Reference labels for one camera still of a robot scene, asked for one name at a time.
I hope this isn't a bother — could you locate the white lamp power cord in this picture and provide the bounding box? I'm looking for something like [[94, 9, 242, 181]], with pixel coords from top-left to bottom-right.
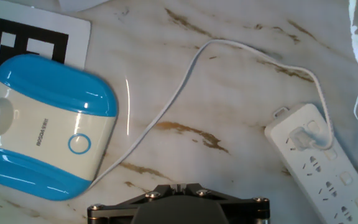
[[87, 39, 336, 190]]

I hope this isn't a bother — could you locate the blue and white desk lamp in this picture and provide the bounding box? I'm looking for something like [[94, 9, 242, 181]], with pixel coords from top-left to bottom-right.
[[0, 53, 119, 202]]

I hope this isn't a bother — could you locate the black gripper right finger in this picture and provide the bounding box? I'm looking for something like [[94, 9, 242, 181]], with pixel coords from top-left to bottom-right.
[[178, 182, 270, 224]]

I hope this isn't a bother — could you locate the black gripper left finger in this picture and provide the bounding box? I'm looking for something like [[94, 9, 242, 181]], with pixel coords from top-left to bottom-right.
[[87, 182, 180, 224]]

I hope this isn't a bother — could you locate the black and white marker sheet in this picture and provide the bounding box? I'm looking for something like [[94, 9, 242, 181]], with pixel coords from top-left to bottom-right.
[[0, 0, 92, 78]]

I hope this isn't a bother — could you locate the printed paper sheet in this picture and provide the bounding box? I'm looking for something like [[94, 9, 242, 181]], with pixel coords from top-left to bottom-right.
[[57, 0, 110, 12]]

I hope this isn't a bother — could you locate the white power strip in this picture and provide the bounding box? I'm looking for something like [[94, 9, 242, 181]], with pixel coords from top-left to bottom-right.
[[264, 103, 358, 224]]

